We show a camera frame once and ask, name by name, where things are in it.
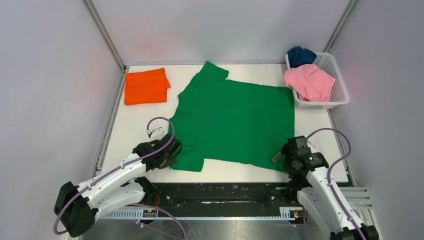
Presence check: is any green t-shirt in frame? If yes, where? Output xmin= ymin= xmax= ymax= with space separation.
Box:
xmin=170 ymin=62 xmax=295 ymax=172

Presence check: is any white plastic laundry basket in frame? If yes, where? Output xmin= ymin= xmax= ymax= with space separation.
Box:
xmin=285 ymin=51 xmax=350 ymax=109

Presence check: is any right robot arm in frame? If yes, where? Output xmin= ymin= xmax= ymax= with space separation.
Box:
xmin=272 ymin=136 xmax=380 ymax=240

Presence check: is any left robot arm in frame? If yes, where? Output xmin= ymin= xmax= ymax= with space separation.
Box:
xmin=53 ymin=133 xmax=183 ymax=238

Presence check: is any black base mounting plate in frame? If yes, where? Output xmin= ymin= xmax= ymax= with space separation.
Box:
xmin=91 ymin=177 xmax=354 ymax=219

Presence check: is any folded orange t-shirt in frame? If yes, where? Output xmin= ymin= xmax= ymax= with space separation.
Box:
xmin=123 ymin=67 xmax=171 ymax=106

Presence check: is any pink t-shirt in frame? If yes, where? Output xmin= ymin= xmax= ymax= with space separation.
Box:
xmin=283 ymin=64 xmax=336 ymax=102

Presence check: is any navy blue t-shirt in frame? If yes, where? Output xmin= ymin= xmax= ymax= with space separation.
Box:
xmin=286 ymin=46 xmax=317 ymax=68

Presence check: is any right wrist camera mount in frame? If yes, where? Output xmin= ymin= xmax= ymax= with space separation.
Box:
xmin=287 ymin=135 xmax=312 ymax=155

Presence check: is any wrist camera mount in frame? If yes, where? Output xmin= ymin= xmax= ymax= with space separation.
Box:
xmin=146 ymin=127 xmax=165 ymax=138
xmin=287 ymin=135 xmax=312 ymax=155

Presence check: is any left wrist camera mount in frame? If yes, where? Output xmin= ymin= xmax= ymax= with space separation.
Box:
xmin=146 ymin=127 xmax=165 ymax=138

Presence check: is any aluminium front frame rail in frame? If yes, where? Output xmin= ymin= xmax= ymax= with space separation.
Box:
xmin=67 ymin=187 xmax=374 ymax=221

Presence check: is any left corner aluminium post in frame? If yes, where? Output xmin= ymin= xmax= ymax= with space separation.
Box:
xmin=82 ymin=0 xmax=127 ymax=72

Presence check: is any corner aluminium post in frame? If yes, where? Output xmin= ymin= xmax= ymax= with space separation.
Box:
xmin=323 ymin=0 xmax=359 ymax=53
xmin=82 ymin=0 xmax=127 ymax=72

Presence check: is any right corner aluminium post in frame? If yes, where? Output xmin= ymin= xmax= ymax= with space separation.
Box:
xmin=323 ymin=0 xmax=359 ymax=53

